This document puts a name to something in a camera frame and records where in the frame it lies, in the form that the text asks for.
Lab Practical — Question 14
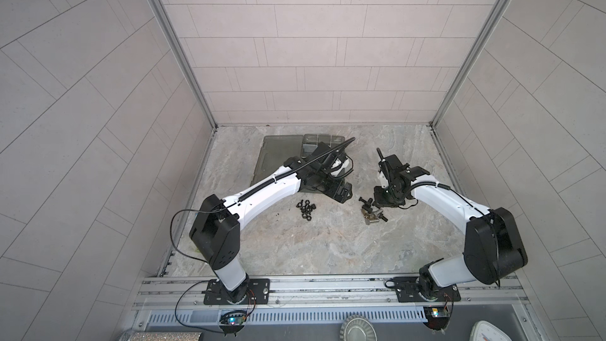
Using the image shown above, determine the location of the black hex bolt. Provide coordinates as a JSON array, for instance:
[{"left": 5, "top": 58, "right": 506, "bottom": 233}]
[{"left": 358, "top": 197, "right": 373, "bottom": 206}]

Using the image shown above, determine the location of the left black cable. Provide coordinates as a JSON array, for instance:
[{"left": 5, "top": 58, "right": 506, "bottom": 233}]
[{"left": 169, "top": 207, "right": 214, "bottom": 265}]

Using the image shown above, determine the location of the circuit board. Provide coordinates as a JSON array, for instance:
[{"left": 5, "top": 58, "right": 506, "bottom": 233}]
[
  {"left": 219, "top": 310, "right": 249, "bottom": 326},
  {"left": 423, "top": 306, "right": 451, "bottom": 332}
]

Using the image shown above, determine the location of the right circuit board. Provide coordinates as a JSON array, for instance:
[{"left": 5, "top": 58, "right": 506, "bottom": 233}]
[{"left": 423, "top": 306, "right": 451, "bottom": 332}]

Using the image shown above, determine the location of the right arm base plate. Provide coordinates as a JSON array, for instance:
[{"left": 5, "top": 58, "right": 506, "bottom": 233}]
[{"left": 384, "top": 276, "right": 461, "bottom": 302}]

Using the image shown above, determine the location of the glittery grey roll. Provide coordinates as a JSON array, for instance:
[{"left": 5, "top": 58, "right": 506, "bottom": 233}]
[{"left": 118, "top": 330, "right": 204, "bottom": 341}]

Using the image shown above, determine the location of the round metal dish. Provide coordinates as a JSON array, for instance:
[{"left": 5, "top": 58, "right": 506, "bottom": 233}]
[{"left": 339, "top": 315, "right": 377, "bottom": 341}]

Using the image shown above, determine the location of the silver hex bolt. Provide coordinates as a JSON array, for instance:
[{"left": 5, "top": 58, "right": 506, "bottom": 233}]
[{"left": 364, "top": 213, "right": 383, "bottom": 225}]

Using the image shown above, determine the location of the white scale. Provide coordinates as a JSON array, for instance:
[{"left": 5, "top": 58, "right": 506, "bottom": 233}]
[{"left": 470, "top": 320, "right": 511, "bottom": 341}]

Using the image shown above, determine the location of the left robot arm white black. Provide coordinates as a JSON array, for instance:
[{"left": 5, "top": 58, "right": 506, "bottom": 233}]
[{"left": 189, "top": 150, "right": 354, "bottom": 304}]

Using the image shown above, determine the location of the left circuit board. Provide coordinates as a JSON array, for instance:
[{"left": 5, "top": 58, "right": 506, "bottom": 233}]
[{"left": 219, "top": 310, "right": 249, "bottom": 326}]

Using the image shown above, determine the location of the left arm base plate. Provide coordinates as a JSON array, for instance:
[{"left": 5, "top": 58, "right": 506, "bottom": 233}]
[{"left": 204, "top": 277, "right": 271, "bottom": 306}]

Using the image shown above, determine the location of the clear green organizer box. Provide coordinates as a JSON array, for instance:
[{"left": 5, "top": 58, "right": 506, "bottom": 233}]
[{"left": 251, "top": 134, "right": 345, "bottom": 186}]

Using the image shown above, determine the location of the aluminium mounting rail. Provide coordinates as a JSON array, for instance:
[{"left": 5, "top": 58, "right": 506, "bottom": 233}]
[{"left": 134, "top": 273, "right": 529, "bottom": 310}]

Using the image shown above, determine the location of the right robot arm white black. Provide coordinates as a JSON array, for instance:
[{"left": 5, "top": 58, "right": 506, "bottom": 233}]
[{"left": 374, "top": 151, "right": 528, "bottom": 301}]

